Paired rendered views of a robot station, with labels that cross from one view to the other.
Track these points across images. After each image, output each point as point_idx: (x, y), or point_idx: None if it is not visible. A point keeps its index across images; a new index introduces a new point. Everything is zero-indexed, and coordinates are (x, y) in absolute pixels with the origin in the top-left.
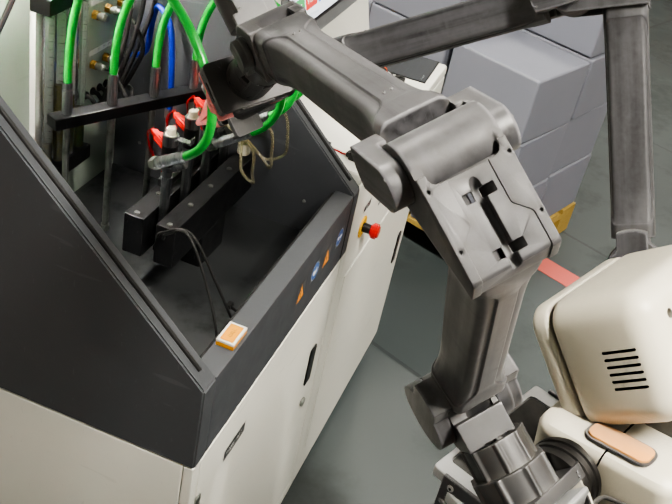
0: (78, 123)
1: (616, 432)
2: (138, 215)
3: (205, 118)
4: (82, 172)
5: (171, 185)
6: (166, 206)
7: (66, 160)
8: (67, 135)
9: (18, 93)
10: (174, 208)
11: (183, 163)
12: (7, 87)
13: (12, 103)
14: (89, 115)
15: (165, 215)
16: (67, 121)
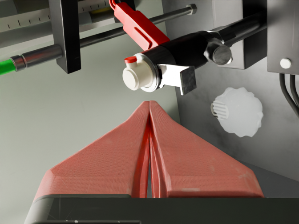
0: (75, 42)
1: None
2: (233, 64)
3: (147, 166)
4: None
5: (234, 38)
6: (255, 32)
7: (118, 35)
8: (88, 44)
9: (29, 68)
10: (268, 9)
11: (217, 62)
12: (22, 92)
13: (41, 76)
14: (66, 29)
15: (264, 27)
16: (70, 59)
